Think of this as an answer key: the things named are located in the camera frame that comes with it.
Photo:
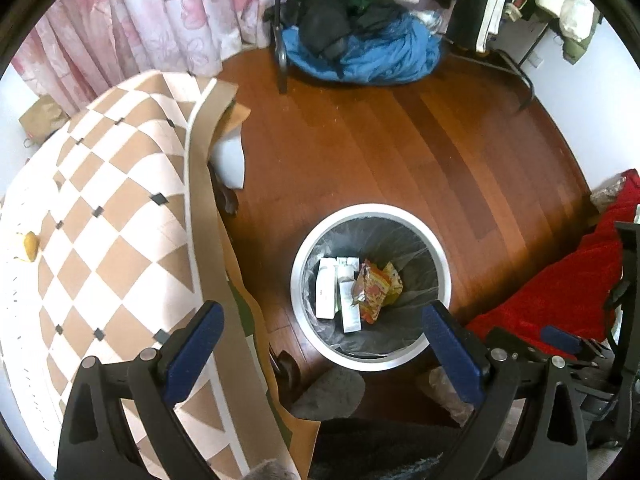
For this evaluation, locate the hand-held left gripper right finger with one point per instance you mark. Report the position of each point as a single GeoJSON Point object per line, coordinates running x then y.
{"type": "Point", "coordinates": [452, 350]}

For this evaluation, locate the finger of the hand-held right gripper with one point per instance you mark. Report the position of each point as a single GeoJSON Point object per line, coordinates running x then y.
{"type": "Point", "coordinates": [520, 341]}
{"type": "Point", "coordinates": [562, 339]}

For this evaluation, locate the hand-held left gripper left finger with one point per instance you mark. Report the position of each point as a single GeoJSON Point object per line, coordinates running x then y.
{"type": "Point", "coordinates": [192, 350]}

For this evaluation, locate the large yellow packet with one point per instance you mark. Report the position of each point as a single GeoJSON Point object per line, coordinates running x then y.
{"type": "Point", "coordinates": [392, 280]}

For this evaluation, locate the white round trash bin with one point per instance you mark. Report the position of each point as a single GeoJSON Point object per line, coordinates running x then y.
{"type": "Point", "coordinates": [425, 260]}

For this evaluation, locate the red yellow snack bag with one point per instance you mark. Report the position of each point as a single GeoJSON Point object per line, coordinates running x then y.
{"type": "Point", "coordinates": [367, 290]}

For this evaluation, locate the long white tube box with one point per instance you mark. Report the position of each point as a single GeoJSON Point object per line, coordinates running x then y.
{"type": "Point", "coordinates": [350, 307]}

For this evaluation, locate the pink and white box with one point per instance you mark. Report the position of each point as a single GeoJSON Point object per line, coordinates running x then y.
{"type": "Point", "coordinates": [327, 292]}

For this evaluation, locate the clear plastic bag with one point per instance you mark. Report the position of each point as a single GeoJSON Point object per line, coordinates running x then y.
{"type": "Point", "coordinates": [445, 390]}

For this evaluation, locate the red blanket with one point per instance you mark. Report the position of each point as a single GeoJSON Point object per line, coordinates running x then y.
{"type": "Point", "coordinates": [550, 290]}

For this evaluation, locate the grey slipper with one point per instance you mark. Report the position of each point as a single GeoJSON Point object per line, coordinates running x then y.
{"type": "Point", "coordinates": [270, 470]}
{"type": "Point", "coordinates": [330, 392]}

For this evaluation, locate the crinkled plastic bag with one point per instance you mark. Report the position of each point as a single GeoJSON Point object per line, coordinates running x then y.
{"type": "Point", "coordinates": [607, 192]}

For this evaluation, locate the checkered printed tablecloth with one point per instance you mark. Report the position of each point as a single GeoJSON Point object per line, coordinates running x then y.
{"type": "Point", "coordinates": [125, 210]}

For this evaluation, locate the apple core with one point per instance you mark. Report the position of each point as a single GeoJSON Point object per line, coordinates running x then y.
{"type": "Point", "coordinates": [30, 249]}

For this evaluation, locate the brown paper bag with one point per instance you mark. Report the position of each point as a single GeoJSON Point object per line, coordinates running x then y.
{"type": "Point", "coordinates": [42, 117]}

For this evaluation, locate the olive coat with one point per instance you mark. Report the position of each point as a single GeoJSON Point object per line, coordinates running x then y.
{"type": "Point", "coordinates": [580, 42]}

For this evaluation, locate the blue cloth pile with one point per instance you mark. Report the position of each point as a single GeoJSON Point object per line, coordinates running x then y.
{"type": "Point", "coordinates": [380, 57]}

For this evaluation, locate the metal clothes rack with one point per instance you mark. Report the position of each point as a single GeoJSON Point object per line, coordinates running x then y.
{"type": "Point", "coordinates": [279, 35]}

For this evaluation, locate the cream jacket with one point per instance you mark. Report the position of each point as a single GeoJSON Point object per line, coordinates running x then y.
{"type": "Point", "coordinates": [565, 5]}

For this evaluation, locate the pink floral curtain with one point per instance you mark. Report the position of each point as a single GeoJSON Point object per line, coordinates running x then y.
{"type": "Point", "coordinates": [165, 15]}

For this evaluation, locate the black white-striped jacket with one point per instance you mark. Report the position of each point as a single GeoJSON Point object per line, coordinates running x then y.
{"type": "Point", "coordinates": [480, 5]}

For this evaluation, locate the blue and black clothes pile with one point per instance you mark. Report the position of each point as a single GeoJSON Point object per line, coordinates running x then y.
{"type": "Point", "coordinates": [330, 20]}

